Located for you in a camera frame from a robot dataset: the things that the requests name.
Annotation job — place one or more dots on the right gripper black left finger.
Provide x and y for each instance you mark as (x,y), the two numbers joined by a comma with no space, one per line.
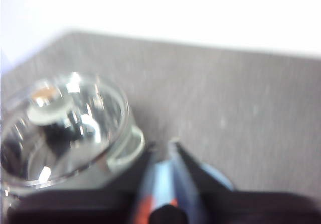
(75,209)

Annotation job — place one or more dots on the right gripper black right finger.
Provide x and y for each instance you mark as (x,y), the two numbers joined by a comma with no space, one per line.
(193,209)

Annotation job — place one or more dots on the orange pumpkin with green stem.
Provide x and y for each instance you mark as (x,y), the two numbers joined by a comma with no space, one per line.
(146,210)

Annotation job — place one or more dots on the glass lid with green knob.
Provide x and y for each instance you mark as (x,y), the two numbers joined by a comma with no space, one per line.
(100,108)

